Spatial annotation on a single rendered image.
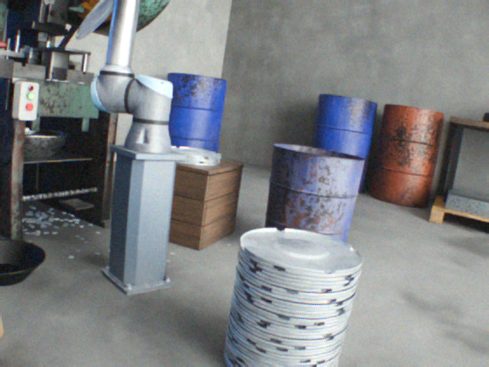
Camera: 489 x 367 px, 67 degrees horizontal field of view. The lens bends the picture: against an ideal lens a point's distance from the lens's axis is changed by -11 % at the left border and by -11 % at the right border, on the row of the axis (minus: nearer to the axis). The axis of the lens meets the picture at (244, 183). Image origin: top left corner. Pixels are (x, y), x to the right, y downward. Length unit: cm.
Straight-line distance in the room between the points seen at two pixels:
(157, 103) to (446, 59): 356
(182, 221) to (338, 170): 70
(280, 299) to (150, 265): 59
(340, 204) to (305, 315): 92
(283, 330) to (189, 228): 98
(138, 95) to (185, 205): 65
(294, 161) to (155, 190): 65
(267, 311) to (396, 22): 397
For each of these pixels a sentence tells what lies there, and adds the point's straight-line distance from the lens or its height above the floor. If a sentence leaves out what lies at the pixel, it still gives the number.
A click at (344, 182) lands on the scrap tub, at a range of 173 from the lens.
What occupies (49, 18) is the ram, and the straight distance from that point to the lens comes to 189.
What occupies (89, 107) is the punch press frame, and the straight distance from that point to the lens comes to 187.
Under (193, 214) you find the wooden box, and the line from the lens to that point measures 175.
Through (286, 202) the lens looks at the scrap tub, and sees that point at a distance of 174.
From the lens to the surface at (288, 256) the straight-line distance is 91.
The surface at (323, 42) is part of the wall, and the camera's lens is 471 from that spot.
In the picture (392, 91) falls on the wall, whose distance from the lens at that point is 444.
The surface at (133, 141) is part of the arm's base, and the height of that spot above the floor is 48.
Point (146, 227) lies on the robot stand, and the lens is 130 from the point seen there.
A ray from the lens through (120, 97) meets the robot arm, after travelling 131.
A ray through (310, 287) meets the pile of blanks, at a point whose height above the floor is 28.
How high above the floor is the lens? 61
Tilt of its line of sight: 10 degrees down
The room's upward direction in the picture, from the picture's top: 8 degrees clockwise
